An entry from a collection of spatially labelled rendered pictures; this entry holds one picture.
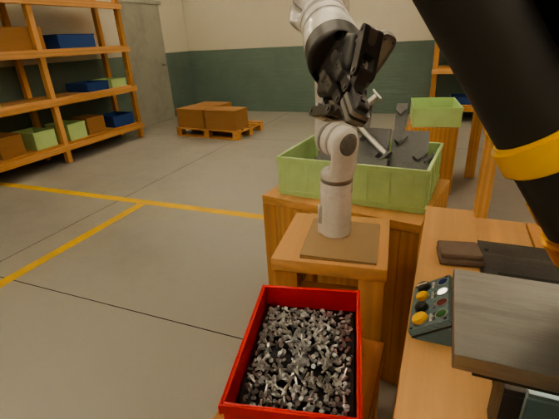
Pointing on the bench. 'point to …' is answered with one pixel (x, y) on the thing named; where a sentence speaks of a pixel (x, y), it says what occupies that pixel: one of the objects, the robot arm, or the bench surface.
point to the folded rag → (459, 253)
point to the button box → (440, 331)
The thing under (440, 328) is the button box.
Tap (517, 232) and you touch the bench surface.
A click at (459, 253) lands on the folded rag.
